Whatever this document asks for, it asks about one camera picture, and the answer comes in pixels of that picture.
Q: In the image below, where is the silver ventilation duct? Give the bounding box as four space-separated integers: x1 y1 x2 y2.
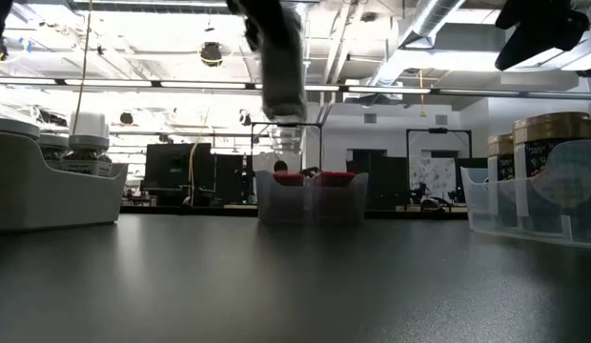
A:
369 0 468 90
269 121 309 154

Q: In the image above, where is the white poster board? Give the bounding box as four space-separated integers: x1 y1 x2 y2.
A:
408 156 458 204

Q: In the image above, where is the yellow cable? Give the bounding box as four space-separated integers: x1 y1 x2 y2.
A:
187 107 212 207
69 0 94 138
418 69 428 118

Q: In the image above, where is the ceiling light rail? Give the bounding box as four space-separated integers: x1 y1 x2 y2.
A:
0 75 591 102

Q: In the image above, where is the white translucent plastic bin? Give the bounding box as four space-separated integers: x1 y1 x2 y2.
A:
0 131 130 233

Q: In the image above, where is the white rounded object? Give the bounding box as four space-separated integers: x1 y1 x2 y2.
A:
71 111 111 139

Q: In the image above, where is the red-lidded spice tin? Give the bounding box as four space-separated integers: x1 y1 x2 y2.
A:
315 171 357 223
271 172 307 221

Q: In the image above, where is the clear plastic bin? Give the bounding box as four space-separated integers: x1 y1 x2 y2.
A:
459 138 591 250

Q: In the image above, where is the grey translucent plastic bin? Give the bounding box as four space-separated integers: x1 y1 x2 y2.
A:
255 170 370 225

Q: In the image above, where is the black rig frame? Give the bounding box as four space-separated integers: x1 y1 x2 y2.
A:
250 120 324 177
405 127 473 168

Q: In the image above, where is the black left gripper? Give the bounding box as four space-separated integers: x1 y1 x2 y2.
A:
226 0 290 52

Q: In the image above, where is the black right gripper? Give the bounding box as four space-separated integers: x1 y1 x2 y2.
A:
494 0 591 71

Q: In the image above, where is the white-capped spice jar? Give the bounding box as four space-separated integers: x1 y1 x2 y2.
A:
61 135 114 178
37 132 71 163
0 117 42 144
259 7 309 123

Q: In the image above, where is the black cabinet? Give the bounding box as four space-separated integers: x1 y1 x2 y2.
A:
345 148 409 211

